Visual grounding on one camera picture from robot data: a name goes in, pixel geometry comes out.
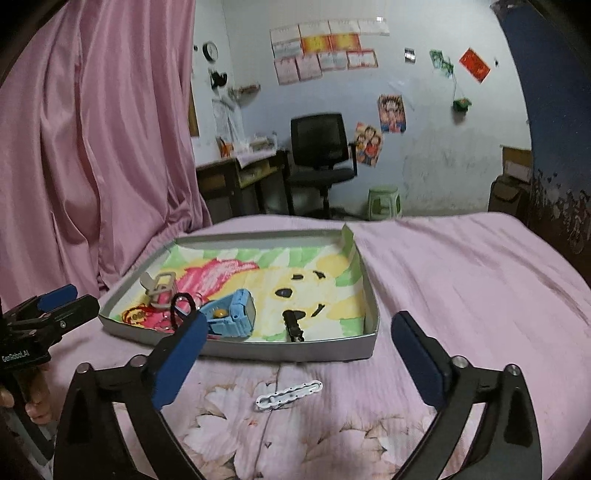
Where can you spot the beige hair claw clip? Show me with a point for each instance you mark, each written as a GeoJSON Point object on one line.
{"type": "Point", "coordinates": [159, 289]}

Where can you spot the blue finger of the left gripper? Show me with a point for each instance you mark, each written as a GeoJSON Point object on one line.
{"type": "Point", "coordinates": [71, 315]}
{"type": "Point", "coordinates": [37, 306]}

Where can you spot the blue kids smartwatch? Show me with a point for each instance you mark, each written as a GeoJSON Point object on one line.
{"type": "Point", "coordinates": [232, 316]}

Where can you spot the green photos on wall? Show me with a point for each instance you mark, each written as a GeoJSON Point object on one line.
{"type": "Point", "coordinates": [442, 63]}

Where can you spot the green hanging ornament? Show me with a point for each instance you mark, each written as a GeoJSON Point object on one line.
{"type": "Point", "coordinates": [461, 105]}

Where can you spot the small photo on wall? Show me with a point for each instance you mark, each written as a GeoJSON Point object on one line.
{"type": "Point", "coordinates": [410, 55]}

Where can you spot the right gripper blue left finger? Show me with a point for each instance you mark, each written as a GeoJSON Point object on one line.
{"type": "Point", "coordinates": [90, 443]}

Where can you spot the cartoon boy poster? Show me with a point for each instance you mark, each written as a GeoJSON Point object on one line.
{"type": "Point", "coordinates": [392, 114]}

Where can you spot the blue starry curtain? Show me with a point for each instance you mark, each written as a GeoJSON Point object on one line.
{"type": "Point", "coordinates": [552, 59]}

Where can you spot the green plastic stool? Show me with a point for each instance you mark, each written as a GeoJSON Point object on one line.
{"type": "Point", "coordinates": [384, 202]}

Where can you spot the grey shallow box tray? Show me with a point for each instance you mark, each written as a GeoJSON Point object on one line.
{"type": "Point", "coordinates": [258, 295]}

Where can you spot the dark bag on floor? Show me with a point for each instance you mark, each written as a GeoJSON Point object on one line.
{"type": "Point", "coordinates": [510, 196]}

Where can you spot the black office chair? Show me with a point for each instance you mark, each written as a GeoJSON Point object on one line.
{"type": "Point", "coordinates": [322, 157]}

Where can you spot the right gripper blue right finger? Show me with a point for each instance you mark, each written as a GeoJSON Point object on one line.
{"type": "Point", "coordinates": [506, 444]}

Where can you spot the round wall clock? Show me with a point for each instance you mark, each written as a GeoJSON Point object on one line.
{"type": "Point", "coordinates": [210, 51]}

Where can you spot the pink curtain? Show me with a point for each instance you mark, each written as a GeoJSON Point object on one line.
{"type": "Point", "coordinates": [97, 166]}

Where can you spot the pink bed sheet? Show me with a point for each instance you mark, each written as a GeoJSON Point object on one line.
{"type": "Point", "coordinates": [276, 347]}

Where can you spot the colourful drawing paper liner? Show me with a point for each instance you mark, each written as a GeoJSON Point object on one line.
{"type": "Point", "coordinates": [268, 290]}

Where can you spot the person's left hand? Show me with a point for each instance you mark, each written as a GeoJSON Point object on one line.
{"type": "Point", "coordinates": [34, 385]}

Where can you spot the black hair clip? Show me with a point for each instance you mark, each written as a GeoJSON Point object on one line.
{"type": "Point", "coordinates": [290, 320]}

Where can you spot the red square wall paper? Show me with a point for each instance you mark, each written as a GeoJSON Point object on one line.
{"type": "Point", "coordinates": [475, 65]}

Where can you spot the cartoon family poster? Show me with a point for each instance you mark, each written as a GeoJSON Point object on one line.
{"type": "Point", "coordinates": [368, 143]}

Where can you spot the certificates on wall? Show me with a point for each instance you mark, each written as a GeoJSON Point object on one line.
{"type": "Point", "coordinates": [306, 51]}

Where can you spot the cardboard box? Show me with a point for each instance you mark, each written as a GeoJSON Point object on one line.
{"type": "Point", "coordinates": [517, 163]}

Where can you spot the wooden desk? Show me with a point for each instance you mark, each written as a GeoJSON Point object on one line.
{"type": "Point", "coordinates": [226, 179]}

